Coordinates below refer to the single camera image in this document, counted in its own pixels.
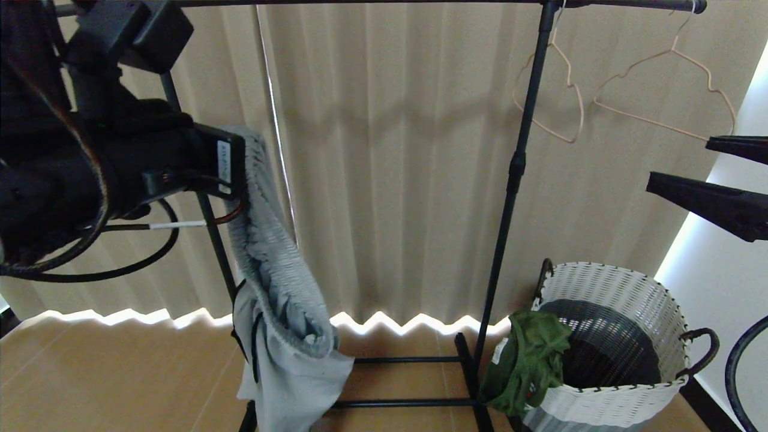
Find pale grey shorts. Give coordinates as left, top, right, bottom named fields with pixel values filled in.
left=222, top=125, right=356, bottom=432

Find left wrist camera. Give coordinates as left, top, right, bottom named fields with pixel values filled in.
left=63, top=0, right=196, bottom=121

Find beige curtain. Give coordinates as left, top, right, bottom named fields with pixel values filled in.
left=0, top=0, right=768, bottom=337

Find white laundry basket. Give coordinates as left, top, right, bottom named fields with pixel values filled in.
left=527, top=258, right=721, bottom=432

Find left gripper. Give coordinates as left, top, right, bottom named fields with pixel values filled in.
left=102, top=117, right=247, bottom=220

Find black cable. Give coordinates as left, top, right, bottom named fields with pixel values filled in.
left=0, top=198, right=181, bottom=284
left=724, top=315, right=768, bottom=432

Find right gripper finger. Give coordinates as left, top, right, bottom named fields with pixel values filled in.
left=705, top=135, right=768, bottom=166
left=646, top=171, right=768, bottom=244

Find pink clothes hanger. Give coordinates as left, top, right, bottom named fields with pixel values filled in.
left=593, top=3, right=737, bottom=143
left=512, top=6, right=586, bottom=145

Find black clothes rack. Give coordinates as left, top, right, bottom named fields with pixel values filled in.
left=54, top=0, right=707, bottom=432

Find green shirt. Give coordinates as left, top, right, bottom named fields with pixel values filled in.
left=478, top=309, right=574, bottom=418

